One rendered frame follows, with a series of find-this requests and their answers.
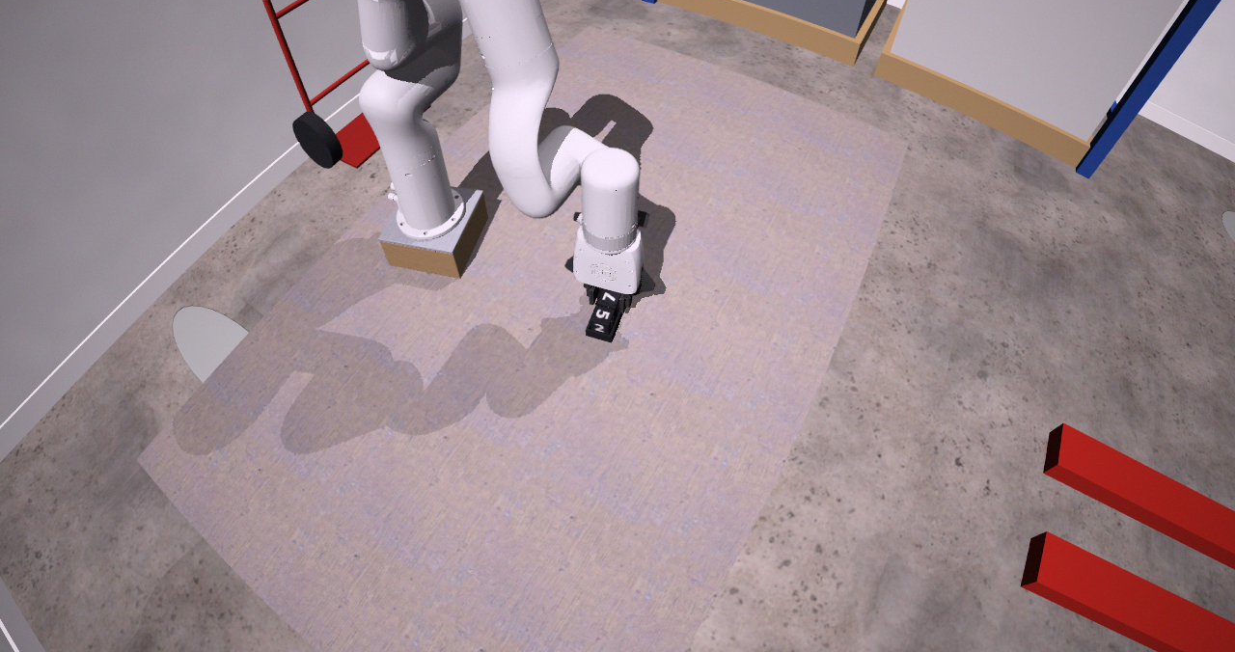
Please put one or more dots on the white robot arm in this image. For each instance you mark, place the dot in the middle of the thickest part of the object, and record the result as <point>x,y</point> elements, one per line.
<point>522,62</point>

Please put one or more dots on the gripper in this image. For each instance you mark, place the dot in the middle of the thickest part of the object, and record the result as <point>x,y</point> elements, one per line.
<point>621,271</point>

